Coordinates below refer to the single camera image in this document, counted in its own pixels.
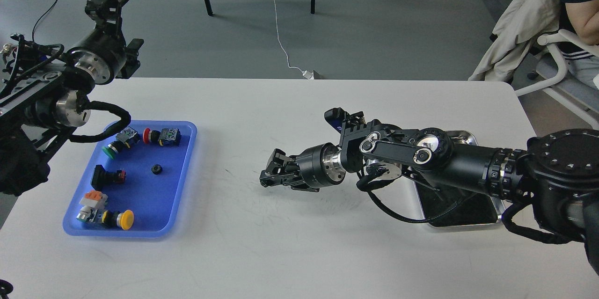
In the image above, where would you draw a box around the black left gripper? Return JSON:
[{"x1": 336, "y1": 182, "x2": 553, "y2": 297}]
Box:
[{"x1": 68, "y1": 0, "x2": 144, "y2": 85}]

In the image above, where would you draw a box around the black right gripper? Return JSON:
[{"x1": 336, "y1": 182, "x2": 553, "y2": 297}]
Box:
[{"x1": 260, "y1": 144, "x2": 346, "y2": 192}]

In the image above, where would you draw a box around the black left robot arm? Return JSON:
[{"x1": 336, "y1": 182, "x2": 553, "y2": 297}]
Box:
[{"x1": 1, "y1": 0, "x2": 144, "y2": 196}]

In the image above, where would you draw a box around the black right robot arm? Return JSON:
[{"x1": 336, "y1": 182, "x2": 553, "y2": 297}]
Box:
[{"x1": 259, "y1": 108, "x2": 599, "y2": 271}]

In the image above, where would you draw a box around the black red push button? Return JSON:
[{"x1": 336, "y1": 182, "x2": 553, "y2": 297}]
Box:
[{"x1": 90, "y1": 164, "x2": 126, "y2": 191}]

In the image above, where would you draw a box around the blue plastic tray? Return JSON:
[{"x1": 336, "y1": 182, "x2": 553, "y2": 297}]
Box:
[{"x1": 63, "y1": 120, "x2": 197, "y2": 239}]

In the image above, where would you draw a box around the silver metal tray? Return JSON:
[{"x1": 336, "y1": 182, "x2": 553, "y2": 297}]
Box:
[{"x1": 412, "y1": 130, "x2": 508, "y2": 229}]

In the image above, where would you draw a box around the orange white contact block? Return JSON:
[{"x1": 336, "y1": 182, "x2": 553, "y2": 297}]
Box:
[{"x1": 79, "y1": 190, "x2": 108, "y2": 210}]

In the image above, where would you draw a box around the beige jacket on chair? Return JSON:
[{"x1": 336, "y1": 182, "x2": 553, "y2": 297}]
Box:
[{"x1": 468, "y1": 0, "x2": 561, "y2": 82}]

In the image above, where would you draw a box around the seated person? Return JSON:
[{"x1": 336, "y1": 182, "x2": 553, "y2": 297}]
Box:
[{"x1": 559, "y1": 0, "x2": 599, "y2": 90}]

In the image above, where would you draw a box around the black floor cable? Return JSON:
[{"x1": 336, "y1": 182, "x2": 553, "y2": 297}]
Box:
[{"x1": 30, "y1": 0, "x2": 68, "y2": 42}]

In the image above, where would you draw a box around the green push button switch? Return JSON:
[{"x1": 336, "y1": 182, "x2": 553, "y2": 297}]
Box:
[{"x1": 102, "y1": 126, "x2": 141, "y2": 159}]

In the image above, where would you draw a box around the red push button switch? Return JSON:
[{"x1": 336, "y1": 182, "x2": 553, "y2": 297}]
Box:
[{"x1": 142, "y1": 128, "x2": 182, "y2": 147}]

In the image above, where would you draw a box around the yellow push button switch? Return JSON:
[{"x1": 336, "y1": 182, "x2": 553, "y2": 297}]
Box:
[{"x1": 76, "y1": 207, "x2": 135, "y2": 231}]

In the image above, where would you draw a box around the white chair frame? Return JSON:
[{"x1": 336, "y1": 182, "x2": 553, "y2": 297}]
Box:
[{"x1": 515, "y1": 29, "x2": 599, "y2": 130}]

